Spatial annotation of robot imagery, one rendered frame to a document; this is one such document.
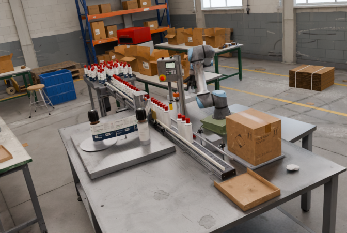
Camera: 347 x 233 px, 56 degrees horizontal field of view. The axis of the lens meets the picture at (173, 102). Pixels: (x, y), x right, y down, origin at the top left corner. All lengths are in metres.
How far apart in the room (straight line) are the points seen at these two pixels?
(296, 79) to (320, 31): 1.80
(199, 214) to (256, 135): 0.64
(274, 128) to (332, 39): 5.80
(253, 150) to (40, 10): 8.52
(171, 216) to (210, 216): 0.22
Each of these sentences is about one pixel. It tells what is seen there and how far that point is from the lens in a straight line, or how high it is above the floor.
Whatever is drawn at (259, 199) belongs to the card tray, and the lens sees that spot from 1.95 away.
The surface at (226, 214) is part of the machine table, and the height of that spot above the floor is 0.83.
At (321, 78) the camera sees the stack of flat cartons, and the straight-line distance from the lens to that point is 6.39.
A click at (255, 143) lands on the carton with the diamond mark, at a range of 2.19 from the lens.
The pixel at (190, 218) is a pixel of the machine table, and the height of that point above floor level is 0.83.
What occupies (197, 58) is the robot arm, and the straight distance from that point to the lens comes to 2.81.
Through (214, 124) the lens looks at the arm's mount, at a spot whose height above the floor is 0.90.
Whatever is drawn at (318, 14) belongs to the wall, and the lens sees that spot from 8.04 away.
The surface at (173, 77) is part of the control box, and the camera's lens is 2.74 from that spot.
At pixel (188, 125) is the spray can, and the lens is 2.47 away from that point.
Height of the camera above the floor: 2.01
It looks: 19 degrees down
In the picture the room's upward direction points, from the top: 7 degrees counter-clockwise
